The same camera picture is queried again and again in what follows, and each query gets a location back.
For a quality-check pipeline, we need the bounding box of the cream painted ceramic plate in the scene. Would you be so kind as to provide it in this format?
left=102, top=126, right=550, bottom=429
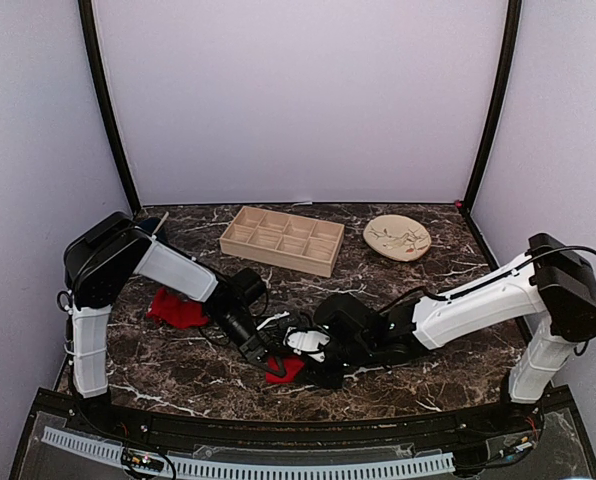
left=363, top=214, right=432, bottom=262

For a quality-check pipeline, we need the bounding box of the dark blue cup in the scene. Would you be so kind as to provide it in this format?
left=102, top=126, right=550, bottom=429
left=138, top=217, right=168, bottom=243

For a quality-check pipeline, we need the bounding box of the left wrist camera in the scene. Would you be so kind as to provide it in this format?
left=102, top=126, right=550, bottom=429
left=229, top=268, right=267, bottom=306

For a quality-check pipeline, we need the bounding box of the left black frame post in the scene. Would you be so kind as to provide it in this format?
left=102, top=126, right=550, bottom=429
left=77, top=0, right=142, bottom=215

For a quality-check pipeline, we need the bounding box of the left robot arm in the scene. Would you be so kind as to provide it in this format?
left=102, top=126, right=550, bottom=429
left=63, top=212, right=286, bottom=436

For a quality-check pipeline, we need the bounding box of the wooden stick in cup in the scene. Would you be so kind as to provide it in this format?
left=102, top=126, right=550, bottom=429
left=153, top=211, right=169, bottom=235

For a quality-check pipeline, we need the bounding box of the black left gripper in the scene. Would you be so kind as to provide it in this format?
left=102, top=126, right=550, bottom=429
left=207, top=307, right=285, bottom=377

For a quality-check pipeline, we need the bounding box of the black front rail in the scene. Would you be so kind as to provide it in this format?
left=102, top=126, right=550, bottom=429
left=37, top=387, right=569, bottom=454

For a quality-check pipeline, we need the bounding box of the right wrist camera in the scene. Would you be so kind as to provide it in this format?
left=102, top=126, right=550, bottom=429
left=283, top=327, right=331, bottom=363

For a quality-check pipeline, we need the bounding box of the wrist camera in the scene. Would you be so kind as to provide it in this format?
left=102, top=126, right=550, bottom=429
left=229, top=268, right=267, bottom=306
left=283, top=327, right=331, bottom=363

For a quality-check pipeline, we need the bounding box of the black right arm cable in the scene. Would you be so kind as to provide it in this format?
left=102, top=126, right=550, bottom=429
left=377, top=244, right=596, bottom=356

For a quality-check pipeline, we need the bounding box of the white perforated cable duct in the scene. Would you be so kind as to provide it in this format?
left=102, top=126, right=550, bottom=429
left=41, top=427, right=456, bottom=479

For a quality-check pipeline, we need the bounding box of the wooden compartment tray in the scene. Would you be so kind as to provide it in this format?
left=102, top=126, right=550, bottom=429
left=219, top=206, right=345, bottom=278

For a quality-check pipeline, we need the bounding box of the right black frame post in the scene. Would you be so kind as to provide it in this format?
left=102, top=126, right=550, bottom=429
left=462, top=0, right=522, bottom=212

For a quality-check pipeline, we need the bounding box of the red Santa face sock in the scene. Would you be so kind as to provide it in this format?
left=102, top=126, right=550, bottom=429
left=265, top=355, right=305, bottom=384

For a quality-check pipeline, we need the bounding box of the black frame post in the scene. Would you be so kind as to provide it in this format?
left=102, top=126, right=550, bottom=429
left=462, top=0, right=522, bottom=212
left=77, top=0, right=142, bottom=215

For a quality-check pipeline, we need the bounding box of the plain red sock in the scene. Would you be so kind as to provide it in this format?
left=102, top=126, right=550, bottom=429
left=146, top=287, right=209, bottom=329

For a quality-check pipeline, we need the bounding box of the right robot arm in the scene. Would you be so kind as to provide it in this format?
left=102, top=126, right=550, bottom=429
left=284, top=233, right=596, bottom=434

